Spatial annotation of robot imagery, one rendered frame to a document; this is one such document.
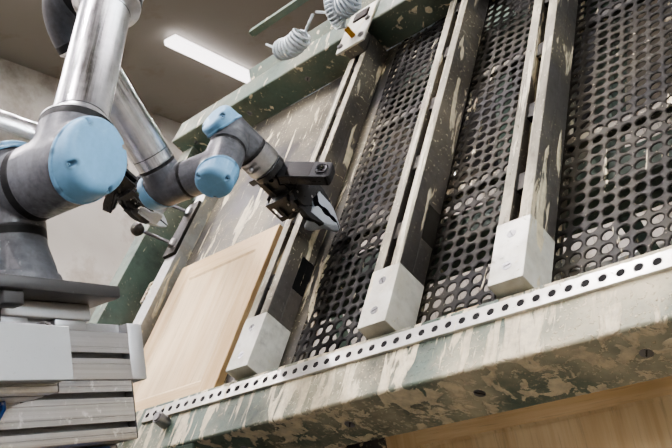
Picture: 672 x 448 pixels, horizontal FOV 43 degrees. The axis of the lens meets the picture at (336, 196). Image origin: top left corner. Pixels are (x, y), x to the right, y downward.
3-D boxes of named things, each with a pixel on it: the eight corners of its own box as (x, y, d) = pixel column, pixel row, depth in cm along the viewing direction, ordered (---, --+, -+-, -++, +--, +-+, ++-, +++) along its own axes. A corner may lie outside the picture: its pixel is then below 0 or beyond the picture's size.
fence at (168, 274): (90, 441, 198) (76, 432, 196) (226, 165, 262) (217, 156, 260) (102, 437, 195) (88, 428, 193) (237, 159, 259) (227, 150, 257)
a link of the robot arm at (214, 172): (194, 211, 164) (209, 175, 172) (241, 193, 159) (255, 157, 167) (170, 182, 160) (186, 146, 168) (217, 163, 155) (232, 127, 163)
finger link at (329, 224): (322, 236, 185) (294, 209, 181) (342, 227, 182) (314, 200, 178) (319, 247, 183) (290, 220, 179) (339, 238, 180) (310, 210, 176)
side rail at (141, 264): (53, 469, 215) (18, 447, 211) (205, 173, 290) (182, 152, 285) (66, 466, 212) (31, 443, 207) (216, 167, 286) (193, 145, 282)
